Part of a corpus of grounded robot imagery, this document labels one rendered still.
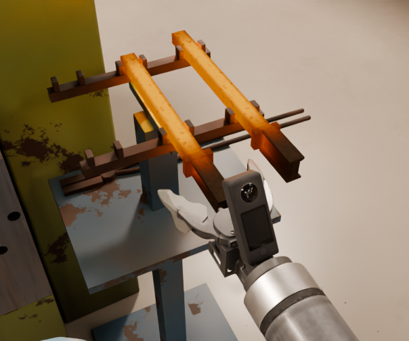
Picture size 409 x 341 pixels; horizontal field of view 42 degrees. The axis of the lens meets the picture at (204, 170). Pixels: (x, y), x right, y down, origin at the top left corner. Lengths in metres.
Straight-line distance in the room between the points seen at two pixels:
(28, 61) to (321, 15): 2.39
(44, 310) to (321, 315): 0.88
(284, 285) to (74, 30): 0.71
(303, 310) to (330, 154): 1.75
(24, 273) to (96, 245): 0.25
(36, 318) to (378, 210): 1.34
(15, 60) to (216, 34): 2.04
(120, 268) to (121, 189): 0.20
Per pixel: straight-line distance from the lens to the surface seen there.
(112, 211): 1.10
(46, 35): 1.13
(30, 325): 1.42
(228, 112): 0.89
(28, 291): 1.31
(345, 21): 3.28
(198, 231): 0.71
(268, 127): 0.84
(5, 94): 1.18
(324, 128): 2.47
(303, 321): 0.63
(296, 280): 0.65
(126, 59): 1.01
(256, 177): 0.66
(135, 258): 1.02
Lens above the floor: 1.57
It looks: 45 degrees down
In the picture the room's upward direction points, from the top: straight up
